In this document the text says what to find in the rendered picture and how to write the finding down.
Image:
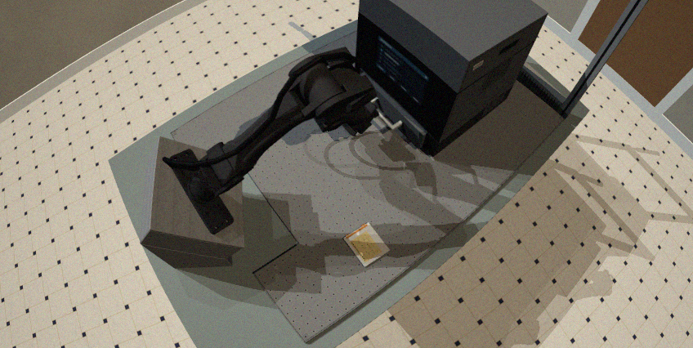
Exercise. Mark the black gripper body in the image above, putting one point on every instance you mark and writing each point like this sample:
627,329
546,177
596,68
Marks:
361,119

